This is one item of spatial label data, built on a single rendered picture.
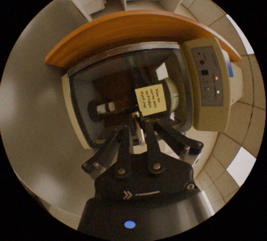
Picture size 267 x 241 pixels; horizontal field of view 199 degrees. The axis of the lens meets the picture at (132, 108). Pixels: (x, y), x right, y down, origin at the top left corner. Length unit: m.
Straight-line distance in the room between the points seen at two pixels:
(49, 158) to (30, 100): 0.17
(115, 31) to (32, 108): 0.32
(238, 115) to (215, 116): 1.25
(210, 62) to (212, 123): 0.20
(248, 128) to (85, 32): 1.72
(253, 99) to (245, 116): 0.28
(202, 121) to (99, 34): 0.43
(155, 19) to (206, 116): 0.33
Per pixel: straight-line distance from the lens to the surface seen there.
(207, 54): 0.30
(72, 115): 0.33
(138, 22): 0.26
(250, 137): 1.61
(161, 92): 0.22
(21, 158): 0.27
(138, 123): 0.17
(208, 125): 0.32
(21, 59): 0.33
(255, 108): 1.48
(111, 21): 0.24
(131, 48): 0.24
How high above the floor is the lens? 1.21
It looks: 4 degrees down
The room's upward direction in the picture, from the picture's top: 78 degrees clockwise
